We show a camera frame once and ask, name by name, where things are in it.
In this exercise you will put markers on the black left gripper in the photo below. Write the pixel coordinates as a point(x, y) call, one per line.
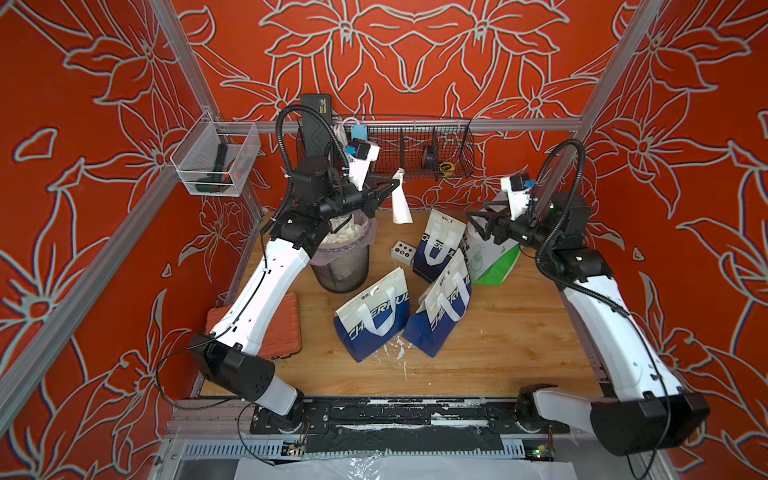
point(374, 197)

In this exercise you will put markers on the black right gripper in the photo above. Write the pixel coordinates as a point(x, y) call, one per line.
point(494, 224)

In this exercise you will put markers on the white paper receipt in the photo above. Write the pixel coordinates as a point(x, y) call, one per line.
point(400, 208)

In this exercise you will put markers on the green and white tote bag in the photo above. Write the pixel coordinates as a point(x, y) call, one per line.
point(488, 263)

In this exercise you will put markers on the small navy paper bag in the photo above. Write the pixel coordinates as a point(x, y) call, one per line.
point(439, 243)

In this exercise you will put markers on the white and navy bag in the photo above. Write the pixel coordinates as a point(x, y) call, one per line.
point(372, 318)
point(442, 307)

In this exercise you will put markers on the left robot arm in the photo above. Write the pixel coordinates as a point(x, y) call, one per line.
point(318, 192)

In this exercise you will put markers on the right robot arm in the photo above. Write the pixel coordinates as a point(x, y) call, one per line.
point(643, 406)

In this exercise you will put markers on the pink trash bag liner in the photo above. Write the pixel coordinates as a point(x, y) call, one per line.
point(349, 235)

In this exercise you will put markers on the white button box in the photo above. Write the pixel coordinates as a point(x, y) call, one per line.
point(403, 253)

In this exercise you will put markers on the light blue tag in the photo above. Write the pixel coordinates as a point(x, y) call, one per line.
point(359, 132)

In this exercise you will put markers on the black mesh trash bin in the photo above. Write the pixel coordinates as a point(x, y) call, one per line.
point(345, 274)

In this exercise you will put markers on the yellow tape roll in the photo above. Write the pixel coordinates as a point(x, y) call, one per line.
point(447, 170)

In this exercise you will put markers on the black power adapter box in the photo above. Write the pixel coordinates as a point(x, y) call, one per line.
point(316, 139)

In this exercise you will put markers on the orange plastic tool case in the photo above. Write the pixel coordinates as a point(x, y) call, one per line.
point(283, 335)

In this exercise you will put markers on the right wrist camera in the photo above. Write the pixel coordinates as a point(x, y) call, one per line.
point(517, 189)

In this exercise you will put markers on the black wire wall basket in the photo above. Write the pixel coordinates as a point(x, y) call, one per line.
point(402, 140)

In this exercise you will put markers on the clear plastic wall bin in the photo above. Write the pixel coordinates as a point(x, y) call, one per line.
point(215, 158)

